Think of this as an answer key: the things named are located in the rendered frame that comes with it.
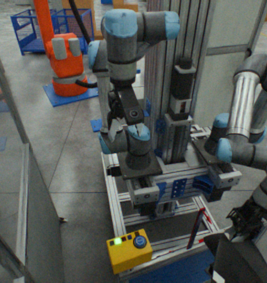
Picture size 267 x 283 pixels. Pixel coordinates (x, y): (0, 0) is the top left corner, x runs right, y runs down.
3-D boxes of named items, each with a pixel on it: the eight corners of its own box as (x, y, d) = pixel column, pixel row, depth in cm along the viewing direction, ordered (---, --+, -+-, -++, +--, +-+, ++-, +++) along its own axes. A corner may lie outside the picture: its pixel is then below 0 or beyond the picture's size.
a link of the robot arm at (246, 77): (239, 43, 86) (218, 151, 67) (269, 46, 83) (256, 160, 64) (231, 65, 96) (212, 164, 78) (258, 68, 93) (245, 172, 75)
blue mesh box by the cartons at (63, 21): (56, 53, 614) (48, 15, 551) (69, 42, 711) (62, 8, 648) (87, 54, 611) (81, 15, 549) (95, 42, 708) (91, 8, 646)
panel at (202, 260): (129, 315, 143) (127, 277, 101) (128, 312, 144) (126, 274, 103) (231, 271, 164) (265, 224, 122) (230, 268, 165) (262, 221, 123)
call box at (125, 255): (114, 276, 85) (112, 265, 78) (108, 252, 92) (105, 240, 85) (151, 262, 89) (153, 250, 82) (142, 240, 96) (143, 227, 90)
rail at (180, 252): (119, 283, 99) (119, 277, 94) (117, 274, 102) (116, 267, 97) (272, 224, 123) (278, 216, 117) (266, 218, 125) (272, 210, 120)
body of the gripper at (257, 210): (223, 218, 73) (243, 193, 66) (241, 215, 76) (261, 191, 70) (239, 239, 67) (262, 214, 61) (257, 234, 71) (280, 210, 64)
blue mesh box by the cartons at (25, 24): (20, 55, 606) (8, 15, 544) (36, 43, 705) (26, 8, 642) (52, 55, 607) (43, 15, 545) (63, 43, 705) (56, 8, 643)
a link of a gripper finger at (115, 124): (108, 134, 73) (117, 110, 69) (113, 144, 69) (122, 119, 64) (99, 132, 72) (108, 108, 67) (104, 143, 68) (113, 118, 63)
